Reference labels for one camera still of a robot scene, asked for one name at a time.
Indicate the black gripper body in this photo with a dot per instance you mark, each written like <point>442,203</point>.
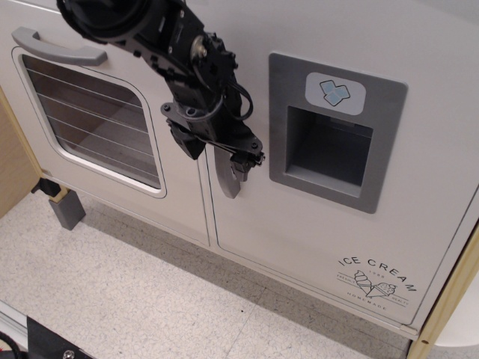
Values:
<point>216,128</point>

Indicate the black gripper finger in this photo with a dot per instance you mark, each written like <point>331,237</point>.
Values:
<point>241,165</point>
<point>191,146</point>

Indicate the grey fridge door handle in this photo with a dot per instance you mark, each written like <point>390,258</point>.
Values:
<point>228,182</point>

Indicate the white toy fridge door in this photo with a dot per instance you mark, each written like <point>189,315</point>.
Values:
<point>389,266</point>

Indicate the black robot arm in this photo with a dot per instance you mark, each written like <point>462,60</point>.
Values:
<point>197,68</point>

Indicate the grey ice dispenser panel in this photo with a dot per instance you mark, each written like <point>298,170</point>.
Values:
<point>331,130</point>

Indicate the white toy oven door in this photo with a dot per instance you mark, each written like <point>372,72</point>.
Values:
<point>99,130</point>

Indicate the grey kitchen leg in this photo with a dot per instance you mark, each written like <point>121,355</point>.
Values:
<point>69,210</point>

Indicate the light wooden side panel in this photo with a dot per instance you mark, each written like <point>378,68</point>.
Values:
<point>20,171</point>

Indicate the white round object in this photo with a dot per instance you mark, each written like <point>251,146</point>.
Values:
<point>458,335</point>

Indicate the black clamp bracket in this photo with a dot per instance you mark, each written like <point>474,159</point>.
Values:
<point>47,187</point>

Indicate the grey oven door handle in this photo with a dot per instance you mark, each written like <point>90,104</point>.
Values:
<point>30,41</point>

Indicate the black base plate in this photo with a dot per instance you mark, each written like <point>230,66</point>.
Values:
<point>42,343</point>

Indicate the light wooden right post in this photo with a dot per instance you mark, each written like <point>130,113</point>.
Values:
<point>452,293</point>

